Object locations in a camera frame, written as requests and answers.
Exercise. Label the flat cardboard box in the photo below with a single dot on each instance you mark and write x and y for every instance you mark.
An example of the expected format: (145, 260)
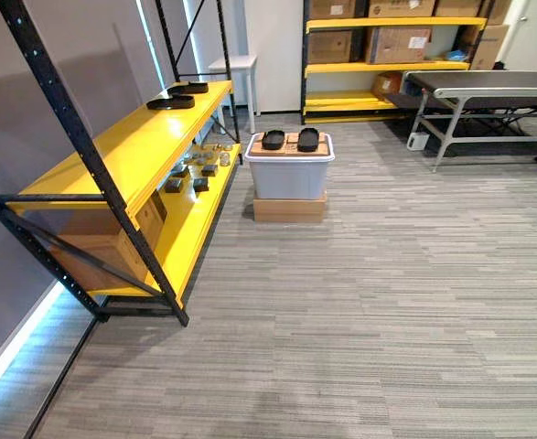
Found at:
(290, 210)

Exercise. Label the grey plastic storage bin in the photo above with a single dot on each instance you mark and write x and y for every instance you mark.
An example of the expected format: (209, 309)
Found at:
(288, 176)

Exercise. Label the cardboard sheet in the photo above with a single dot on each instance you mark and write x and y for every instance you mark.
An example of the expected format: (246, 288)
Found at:
(291, 148)

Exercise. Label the small black box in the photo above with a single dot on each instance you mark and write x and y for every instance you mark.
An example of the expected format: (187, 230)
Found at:
(180, 170)
(201, 185)
(210, 171)
(173, 185)

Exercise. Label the black plastic housing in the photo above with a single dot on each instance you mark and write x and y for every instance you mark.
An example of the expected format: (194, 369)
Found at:
(273, 139)
(188, 88)
(171, 103)
(306, 139)

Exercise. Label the grey round part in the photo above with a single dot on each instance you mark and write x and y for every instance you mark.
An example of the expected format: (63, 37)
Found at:
(226, 147)

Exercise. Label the yellow black shelving rack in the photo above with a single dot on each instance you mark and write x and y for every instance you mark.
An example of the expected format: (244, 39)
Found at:
(158, 137)

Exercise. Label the white side table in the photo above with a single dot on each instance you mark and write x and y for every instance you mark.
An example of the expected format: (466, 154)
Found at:
(233, 61)

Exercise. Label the small white device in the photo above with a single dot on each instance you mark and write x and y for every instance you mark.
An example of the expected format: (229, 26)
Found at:
(418, 142)

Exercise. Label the large brown cardboard box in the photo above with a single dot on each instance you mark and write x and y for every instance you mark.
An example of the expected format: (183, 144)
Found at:
(99, 256)

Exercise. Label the yellow black storage rack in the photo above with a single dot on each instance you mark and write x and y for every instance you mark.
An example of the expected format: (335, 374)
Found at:
(387, 22)

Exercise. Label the blue bag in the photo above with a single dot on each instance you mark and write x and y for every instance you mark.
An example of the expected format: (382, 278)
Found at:
(456, 56)

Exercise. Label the conveyor belt table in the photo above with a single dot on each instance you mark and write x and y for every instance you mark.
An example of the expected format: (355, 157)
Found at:
(487, 82)

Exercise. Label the floor light strip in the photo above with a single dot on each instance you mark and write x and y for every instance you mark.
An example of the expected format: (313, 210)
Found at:
(16, 347)

